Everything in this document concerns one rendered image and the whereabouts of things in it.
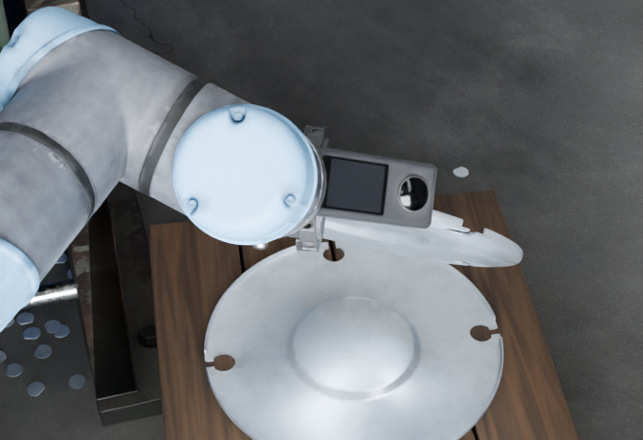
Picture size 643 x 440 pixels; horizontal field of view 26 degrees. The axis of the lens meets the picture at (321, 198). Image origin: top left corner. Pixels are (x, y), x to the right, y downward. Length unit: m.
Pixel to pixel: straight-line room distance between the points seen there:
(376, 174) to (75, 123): 0.27
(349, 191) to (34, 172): 0.28
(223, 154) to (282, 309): 0.65
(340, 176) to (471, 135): 1.19
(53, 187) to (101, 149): 0.04
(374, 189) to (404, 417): 0.40
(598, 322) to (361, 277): 0.54
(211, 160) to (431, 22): 1.60
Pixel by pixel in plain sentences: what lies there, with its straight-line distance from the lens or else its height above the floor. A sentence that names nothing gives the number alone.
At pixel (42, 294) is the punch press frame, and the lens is 1.67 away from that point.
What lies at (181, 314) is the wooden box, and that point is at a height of 0.35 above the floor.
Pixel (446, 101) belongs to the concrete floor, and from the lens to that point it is 2.18.
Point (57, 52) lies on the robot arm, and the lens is 0.80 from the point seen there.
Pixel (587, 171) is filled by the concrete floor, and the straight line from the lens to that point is 2.09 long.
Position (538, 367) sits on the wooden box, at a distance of 1.37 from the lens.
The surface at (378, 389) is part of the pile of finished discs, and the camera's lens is 1.33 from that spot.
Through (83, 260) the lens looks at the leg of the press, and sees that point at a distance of 1.57.
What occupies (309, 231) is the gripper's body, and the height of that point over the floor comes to 0.71.
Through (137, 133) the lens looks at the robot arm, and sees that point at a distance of 0.78.
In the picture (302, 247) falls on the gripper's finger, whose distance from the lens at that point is 0.99.
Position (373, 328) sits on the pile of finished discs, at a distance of 1.37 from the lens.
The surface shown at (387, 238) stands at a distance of 1.28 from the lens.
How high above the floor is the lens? 1.40
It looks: 44 degrees down
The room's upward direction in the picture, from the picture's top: straight up
